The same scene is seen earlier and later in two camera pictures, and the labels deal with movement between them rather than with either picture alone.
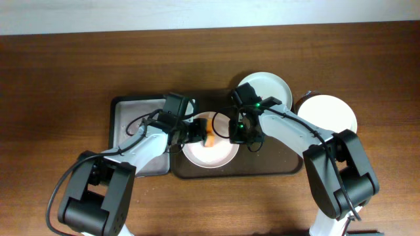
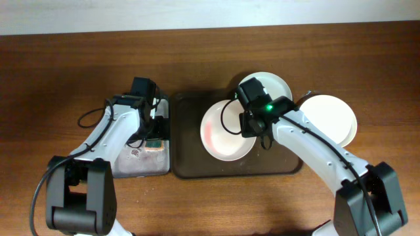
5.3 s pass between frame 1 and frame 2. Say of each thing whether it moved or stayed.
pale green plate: stayed
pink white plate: moved
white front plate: stayed
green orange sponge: moved
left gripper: moved
